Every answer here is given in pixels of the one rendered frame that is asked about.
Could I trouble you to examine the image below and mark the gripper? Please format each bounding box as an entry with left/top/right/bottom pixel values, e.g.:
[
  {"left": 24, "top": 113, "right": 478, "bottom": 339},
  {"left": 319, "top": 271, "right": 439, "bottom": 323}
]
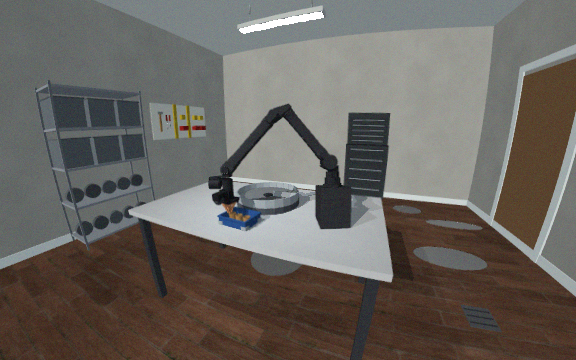
[{"left": 222, "top": 191, "right": 240, "bottom": 214}]

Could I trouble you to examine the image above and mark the blue crate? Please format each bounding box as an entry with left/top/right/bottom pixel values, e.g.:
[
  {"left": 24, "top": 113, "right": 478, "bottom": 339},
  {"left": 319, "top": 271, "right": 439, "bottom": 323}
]
[{"left": 217, "top": 207, "right": 261, "bottom": 232}]

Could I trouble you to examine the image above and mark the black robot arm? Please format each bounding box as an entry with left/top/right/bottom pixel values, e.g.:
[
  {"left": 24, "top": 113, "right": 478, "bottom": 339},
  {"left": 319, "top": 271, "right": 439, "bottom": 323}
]
[{"left": 208, "top": 104, "right": 341, "bottom": 205}]

